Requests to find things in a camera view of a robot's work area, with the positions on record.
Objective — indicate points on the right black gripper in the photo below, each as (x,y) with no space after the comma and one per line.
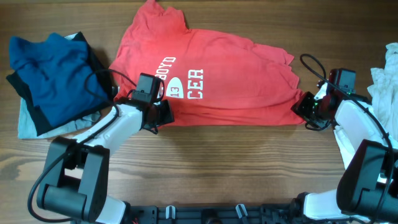
(299,107)

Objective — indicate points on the blue folded shirt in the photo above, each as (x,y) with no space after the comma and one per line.
(58,75)

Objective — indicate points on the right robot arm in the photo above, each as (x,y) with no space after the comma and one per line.
(367,189)

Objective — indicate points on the grey folded shirt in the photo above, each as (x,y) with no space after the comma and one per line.
(32,123)

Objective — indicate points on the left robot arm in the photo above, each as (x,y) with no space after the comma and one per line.
(74,181)

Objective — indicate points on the white crumpled clothes pile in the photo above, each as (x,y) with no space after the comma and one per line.
(384,103)

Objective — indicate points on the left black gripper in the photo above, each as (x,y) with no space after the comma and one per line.
(166,114)

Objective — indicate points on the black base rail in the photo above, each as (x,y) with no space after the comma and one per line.
(264,214)

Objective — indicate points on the red soccer t-shirt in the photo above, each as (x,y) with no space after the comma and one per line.
(211,77)

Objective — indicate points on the black folded shirt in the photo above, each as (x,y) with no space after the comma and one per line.
(99,72)

